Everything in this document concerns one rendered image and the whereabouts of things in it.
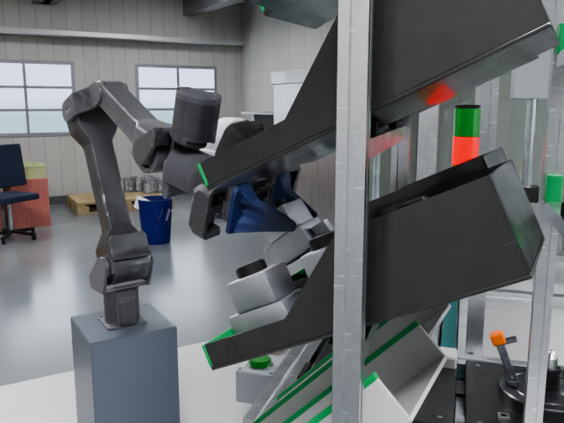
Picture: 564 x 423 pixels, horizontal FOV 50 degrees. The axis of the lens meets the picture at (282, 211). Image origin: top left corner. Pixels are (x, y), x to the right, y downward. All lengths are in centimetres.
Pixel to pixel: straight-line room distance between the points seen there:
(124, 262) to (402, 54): 65
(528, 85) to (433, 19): 151
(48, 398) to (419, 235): 98
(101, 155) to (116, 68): 826
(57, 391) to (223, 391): 33
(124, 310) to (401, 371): 53
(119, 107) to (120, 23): 845
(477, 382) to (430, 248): 65
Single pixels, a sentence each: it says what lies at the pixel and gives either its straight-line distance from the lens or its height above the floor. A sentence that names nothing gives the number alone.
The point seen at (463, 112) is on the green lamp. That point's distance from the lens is 110.
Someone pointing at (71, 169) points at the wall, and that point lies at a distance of 914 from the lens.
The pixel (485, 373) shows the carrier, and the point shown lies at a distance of 110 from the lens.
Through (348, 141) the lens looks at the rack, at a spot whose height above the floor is 139.
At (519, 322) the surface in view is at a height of 86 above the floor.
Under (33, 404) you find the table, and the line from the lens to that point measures 128.
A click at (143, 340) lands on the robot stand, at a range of 100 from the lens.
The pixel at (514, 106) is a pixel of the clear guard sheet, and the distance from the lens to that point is 227.
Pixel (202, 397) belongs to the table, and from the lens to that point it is 122.
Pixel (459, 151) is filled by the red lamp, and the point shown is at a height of 134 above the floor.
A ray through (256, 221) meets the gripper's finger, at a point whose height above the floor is 128.
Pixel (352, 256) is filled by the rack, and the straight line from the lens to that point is 42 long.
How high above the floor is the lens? 142
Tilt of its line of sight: 10 degrees down
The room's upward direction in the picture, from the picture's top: straight up
